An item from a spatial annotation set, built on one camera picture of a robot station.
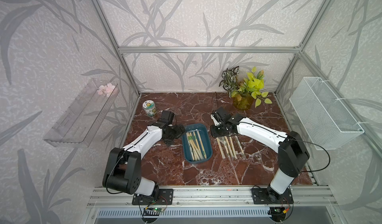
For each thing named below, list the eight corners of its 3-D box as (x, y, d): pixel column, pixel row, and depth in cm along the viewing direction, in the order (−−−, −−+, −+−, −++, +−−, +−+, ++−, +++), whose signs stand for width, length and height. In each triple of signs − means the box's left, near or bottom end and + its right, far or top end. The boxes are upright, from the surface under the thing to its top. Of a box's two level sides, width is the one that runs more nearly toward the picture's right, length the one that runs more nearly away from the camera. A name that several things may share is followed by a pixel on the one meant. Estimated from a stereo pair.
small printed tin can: (144, 116, 108) (140, 108, 102) (147, 107, 114) (144, 99, 107) (155, 116, 108) (152, 108, 102) (157, 107, 114) (154, 99, 107)
